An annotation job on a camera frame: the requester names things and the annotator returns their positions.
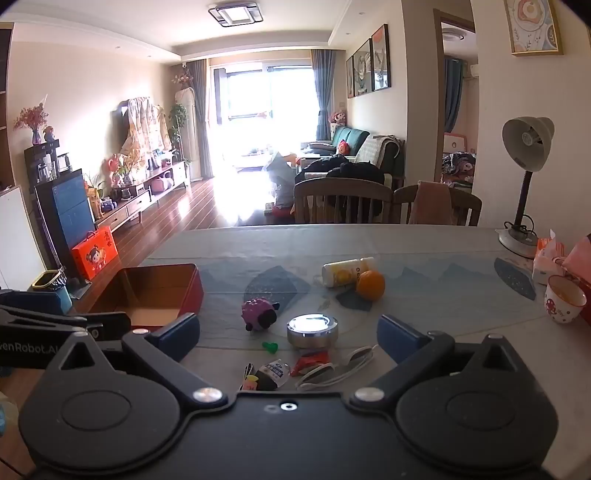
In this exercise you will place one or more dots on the white sofa blanket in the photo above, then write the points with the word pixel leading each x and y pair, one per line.
pixel 374 147

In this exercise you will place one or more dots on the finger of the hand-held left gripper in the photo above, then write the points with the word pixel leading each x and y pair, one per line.
pixel 106 328
pixel 41 313

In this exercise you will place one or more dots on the pink yellow small item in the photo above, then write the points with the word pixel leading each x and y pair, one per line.
pixel 249 381

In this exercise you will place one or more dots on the red cushion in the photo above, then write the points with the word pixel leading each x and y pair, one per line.
pixel 344 147

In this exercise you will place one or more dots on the white framed glasses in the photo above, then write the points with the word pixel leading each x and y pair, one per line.
pixel 323 374

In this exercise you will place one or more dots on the blue grey curtain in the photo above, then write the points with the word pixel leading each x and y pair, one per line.
pixel 202 115
pixel 323 92

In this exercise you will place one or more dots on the tissue pack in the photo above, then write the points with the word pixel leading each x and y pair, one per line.
pixel 547 263

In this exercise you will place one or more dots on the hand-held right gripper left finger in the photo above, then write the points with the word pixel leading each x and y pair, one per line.
pixel 178 336

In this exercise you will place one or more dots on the grey desk lamp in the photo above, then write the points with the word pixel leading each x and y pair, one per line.
pixel 528 134

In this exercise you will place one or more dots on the black jacket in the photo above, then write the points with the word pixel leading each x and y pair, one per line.
pixel 355 171

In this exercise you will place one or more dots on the red flower ornament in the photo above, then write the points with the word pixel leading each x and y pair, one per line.
pixel 113 168

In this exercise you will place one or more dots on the white cup red print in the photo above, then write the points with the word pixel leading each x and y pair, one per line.
pixel 563 300

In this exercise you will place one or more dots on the red gift box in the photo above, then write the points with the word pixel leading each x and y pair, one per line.
pixel 94 253

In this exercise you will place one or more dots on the black blue water dispenser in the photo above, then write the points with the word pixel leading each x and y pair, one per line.
pixel 64 212

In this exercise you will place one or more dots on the cloth covered television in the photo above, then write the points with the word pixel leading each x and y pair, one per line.
pixel 141 124

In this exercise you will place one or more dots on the round silver tin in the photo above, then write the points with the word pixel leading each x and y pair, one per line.
pixel 311 334

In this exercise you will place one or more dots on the green potted plant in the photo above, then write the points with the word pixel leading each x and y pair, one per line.
pixel 178 120

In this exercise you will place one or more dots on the green sofa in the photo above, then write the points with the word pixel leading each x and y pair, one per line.
pixel 351 136

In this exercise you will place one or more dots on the pink doll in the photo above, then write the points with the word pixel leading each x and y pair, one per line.
pixel 338 116

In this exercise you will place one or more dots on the narrow framed picture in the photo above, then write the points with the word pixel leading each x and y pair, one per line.
pixel 350 76

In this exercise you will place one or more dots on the gold framed wall picture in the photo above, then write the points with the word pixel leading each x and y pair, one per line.
pixel 531 27

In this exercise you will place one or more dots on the small green object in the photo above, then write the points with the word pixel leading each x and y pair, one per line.
pixel 270 346

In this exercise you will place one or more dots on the white cabinet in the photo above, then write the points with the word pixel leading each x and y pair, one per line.
pixel 18 240

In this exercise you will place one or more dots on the pink sheep toy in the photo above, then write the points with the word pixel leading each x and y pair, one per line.
pixel 258 314

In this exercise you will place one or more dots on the teal trash bin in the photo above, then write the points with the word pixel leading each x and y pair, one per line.
pixel 57 295

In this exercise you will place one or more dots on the wooden television cabinet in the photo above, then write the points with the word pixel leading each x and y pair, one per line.
pixel 138 198

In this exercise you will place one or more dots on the pink towel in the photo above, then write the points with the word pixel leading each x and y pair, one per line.
pixel 431 203

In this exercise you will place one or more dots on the wooden dining chair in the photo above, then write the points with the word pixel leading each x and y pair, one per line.
pixel 341 189
pixel 466 203

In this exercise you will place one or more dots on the small packet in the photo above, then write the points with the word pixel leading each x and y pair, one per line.
pixel 278 369

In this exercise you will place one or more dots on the orange fruit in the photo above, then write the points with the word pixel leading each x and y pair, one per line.
pixel 371 285

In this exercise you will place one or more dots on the white bag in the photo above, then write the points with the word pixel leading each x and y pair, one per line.
pixel 279 175

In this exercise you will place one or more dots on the printed tablecloth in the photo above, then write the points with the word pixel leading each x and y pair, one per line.
pixel 415 249

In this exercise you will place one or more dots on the square ceiling lamp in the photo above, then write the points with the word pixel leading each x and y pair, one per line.
pixel 235 14

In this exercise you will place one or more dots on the white bottle orange label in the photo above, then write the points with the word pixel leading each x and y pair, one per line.
pixel 344 273

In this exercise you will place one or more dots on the red tin box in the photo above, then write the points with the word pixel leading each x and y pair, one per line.
pixel 152 286

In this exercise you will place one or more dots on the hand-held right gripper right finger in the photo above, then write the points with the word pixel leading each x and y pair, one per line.
pixel 397 337

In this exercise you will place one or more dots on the small figurine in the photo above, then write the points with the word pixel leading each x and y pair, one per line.
pixel 49 134

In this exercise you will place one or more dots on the pink flowers in vase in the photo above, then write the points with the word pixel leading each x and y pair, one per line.
pixel 32 115

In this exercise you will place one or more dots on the red snack packet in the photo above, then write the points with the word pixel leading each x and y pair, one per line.
pixel 309 361

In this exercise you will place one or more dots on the pink red package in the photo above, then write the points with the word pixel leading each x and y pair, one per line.
pixel 581 258

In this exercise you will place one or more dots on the white standing air conditioner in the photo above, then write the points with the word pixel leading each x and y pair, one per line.
pixel 189 138

